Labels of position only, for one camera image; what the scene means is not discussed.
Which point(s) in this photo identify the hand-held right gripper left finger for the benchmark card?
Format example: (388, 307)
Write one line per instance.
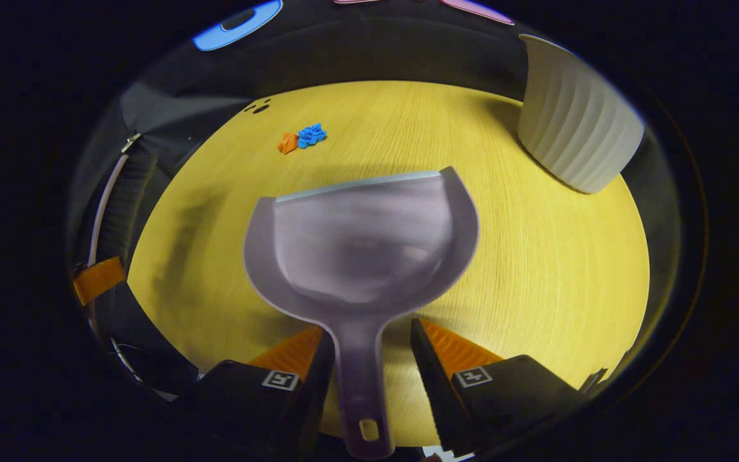
(318, 385)

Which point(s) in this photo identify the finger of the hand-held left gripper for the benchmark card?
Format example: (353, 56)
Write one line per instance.
(100, 280)

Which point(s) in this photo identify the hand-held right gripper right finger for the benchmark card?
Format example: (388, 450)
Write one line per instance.
(433, 378)

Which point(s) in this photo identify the small pink broom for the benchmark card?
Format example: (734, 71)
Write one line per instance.
(122, 205)

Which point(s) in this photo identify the pink dustpan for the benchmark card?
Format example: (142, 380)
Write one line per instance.
(363, 256)

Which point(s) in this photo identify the orange paper scrap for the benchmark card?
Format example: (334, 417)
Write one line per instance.
(288, 144)

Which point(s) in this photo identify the white ribbed garbage bin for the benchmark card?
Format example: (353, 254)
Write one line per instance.
(575, 122)

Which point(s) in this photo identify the yellow wooden desktop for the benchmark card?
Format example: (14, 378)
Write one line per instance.
(536, 269)

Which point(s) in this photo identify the silver clip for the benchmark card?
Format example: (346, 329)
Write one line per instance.
(131, 142)

